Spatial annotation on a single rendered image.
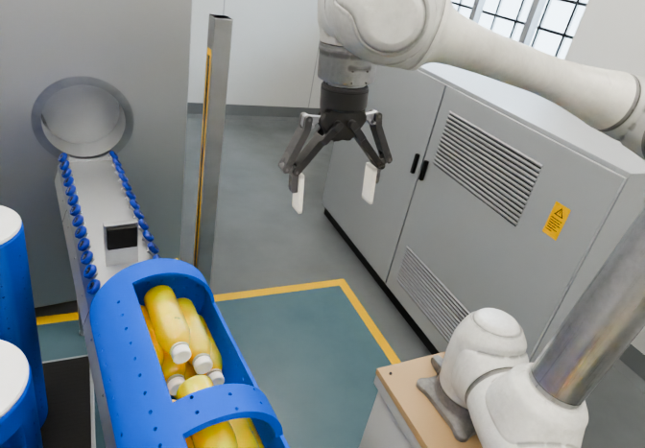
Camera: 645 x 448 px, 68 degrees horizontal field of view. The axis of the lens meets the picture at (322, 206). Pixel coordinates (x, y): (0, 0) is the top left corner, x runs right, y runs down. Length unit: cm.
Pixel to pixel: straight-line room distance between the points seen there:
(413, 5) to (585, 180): 164
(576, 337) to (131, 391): 79
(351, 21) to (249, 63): 520
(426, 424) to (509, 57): 87
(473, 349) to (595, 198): 108
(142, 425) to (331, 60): 68
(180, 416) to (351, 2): 70
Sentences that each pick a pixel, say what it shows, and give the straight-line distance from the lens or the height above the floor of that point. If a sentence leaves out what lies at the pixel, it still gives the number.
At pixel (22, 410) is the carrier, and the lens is 126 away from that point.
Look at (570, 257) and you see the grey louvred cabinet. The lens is 215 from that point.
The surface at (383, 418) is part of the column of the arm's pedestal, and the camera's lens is 140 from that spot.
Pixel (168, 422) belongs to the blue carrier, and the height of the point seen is 121.
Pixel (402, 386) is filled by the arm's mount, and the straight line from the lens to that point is 132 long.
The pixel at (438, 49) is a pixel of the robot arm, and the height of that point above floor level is 187.
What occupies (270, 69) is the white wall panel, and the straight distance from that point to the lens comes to 581.
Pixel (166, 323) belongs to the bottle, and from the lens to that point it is 111.
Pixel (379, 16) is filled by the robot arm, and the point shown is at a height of 190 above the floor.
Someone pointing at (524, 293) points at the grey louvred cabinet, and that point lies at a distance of 233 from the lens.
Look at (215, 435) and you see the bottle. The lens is 93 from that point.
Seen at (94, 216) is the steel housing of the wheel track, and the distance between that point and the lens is 197.
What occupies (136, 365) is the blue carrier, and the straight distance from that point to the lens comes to 102.
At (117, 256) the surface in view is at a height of 96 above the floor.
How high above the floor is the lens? 195
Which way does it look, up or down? 28 degrees down
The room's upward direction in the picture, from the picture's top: 12 degrees clockwise
